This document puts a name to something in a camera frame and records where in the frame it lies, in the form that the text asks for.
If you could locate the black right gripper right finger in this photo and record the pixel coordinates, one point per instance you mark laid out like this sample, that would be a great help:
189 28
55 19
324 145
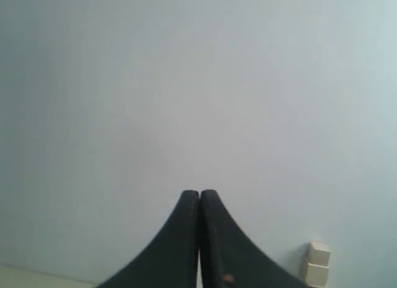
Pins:
228 258

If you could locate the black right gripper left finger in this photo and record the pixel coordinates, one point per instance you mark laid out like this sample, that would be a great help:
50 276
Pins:
170 259

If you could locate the wooden block lower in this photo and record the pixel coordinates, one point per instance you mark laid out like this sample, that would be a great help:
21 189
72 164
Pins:
314 275

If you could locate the wooden block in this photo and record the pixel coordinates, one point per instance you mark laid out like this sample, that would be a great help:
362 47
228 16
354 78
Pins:
319 253
314 275

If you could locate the wooden block upper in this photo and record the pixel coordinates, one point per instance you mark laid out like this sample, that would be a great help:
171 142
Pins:
319 253

